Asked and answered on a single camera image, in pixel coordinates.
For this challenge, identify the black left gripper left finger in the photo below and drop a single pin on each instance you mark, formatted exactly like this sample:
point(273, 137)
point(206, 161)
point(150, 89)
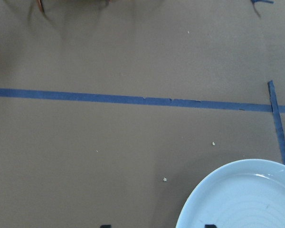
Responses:
point(106, 226)

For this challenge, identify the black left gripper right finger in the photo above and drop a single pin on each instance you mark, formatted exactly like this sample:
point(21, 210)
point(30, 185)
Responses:
point(210, 226)

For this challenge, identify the light blue plate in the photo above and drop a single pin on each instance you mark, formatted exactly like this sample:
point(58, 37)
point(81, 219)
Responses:
point(242, 194)

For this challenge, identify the copper wire bottle rack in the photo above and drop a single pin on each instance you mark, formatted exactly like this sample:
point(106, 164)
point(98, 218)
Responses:
point(40, 5)

